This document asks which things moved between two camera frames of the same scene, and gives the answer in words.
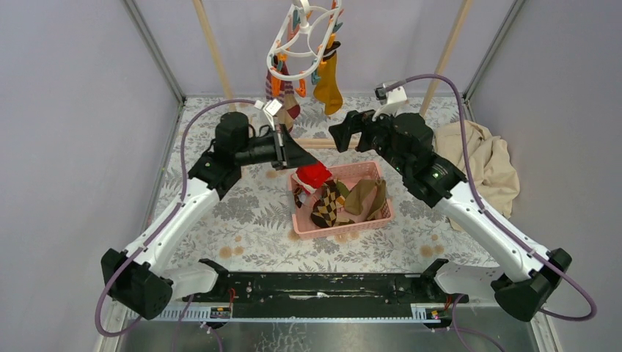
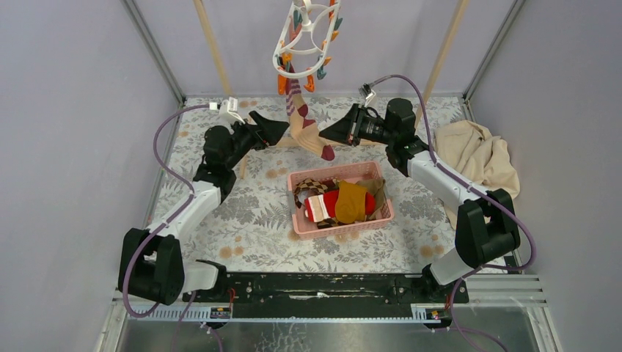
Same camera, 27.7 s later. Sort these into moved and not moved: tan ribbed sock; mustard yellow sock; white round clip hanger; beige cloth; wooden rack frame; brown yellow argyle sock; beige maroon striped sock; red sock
Moved: mustard yellow sock; red sock; beige maroon striped sock; white round clip hanger; brown yellow argyle sock
Not moved: tan ribbed sock; wooden rack frame; beige cloth
